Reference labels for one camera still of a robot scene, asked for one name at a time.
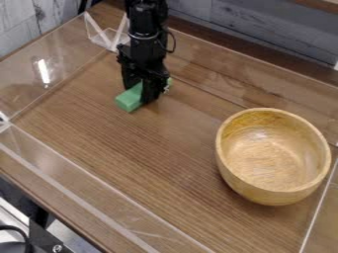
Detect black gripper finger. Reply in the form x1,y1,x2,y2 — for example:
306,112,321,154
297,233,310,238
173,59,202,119
122,62,142,90
142,75,170,104

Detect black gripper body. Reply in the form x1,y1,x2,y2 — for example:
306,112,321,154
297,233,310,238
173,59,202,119
118,34,170,77

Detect green rectangular block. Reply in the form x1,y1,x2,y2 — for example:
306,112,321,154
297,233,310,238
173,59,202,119
115,78,171,113

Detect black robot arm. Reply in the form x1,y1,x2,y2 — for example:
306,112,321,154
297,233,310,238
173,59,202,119
118,0,170,104

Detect light brown wooden bowl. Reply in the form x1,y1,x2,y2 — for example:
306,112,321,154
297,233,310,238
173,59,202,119
215,108,332,206

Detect clear acrylic corner bracket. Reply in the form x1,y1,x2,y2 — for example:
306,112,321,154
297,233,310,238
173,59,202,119
83,13,130,52

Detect clear acrylic enclosure walls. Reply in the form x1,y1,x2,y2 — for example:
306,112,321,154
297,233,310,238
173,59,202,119
0,19,338,253

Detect black metal table bracket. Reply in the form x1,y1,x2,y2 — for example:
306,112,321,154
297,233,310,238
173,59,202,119
30,219,75,253

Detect black cable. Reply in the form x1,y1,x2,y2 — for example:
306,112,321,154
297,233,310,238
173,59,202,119
0,224,34,253

